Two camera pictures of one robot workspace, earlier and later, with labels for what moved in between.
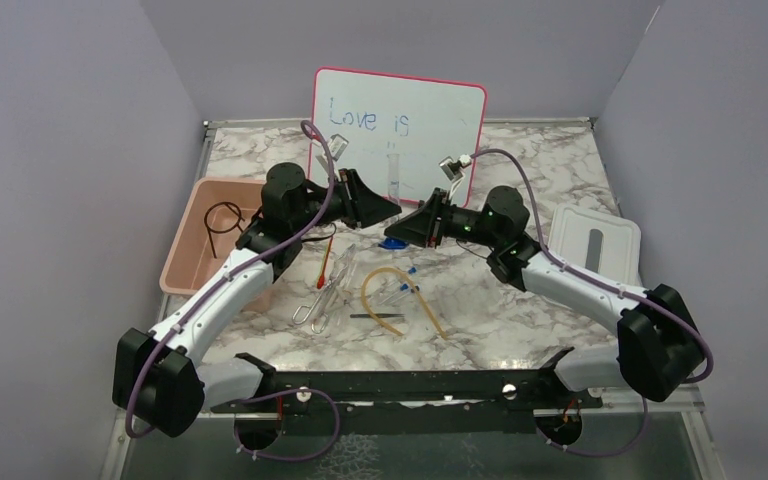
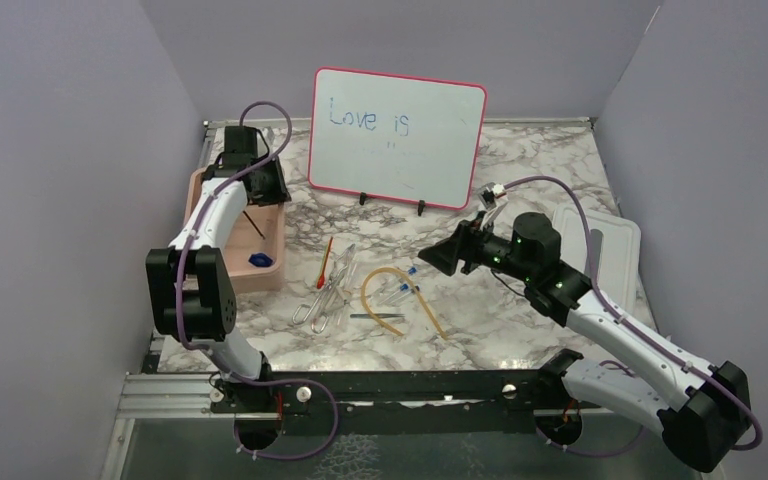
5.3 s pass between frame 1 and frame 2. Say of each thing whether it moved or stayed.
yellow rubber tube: stayed
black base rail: stayed
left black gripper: moved
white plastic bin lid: stayed
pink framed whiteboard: stayed
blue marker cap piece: moved
